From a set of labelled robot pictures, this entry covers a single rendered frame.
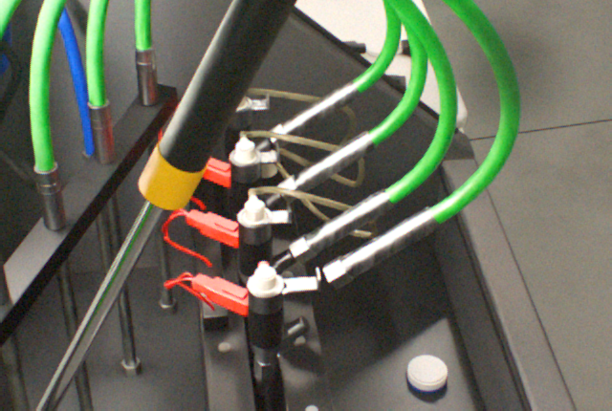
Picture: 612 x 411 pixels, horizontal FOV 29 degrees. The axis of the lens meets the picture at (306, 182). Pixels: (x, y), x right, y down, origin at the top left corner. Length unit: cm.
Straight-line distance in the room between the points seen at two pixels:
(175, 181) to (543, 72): 277
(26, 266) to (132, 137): 18
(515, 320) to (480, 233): 12
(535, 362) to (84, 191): 42
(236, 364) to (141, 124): 23
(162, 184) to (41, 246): 54
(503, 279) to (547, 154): 175
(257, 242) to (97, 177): 15
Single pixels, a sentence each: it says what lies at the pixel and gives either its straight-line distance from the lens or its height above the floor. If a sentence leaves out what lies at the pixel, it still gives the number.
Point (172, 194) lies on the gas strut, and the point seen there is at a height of 146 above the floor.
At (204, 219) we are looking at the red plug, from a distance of 100.
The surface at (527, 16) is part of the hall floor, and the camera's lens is 338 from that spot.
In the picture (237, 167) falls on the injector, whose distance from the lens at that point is 102.
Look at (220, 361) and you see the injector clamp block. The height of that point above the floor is 98.
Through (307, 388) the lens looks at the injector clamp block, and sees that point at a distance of 98.
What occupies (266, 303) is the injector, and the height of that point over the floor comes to 108.
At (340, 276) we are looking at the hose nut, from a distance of 89.
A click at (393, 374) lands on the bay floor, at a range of 119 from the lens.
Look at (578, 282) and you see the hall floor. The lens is 254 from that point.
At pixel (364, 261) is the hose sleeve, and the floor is 111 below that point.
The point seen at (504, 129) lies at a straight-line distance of 84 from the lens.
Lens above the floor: 172
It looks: 39 degrees down
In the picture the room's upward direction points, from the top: 1 degrees clockwise
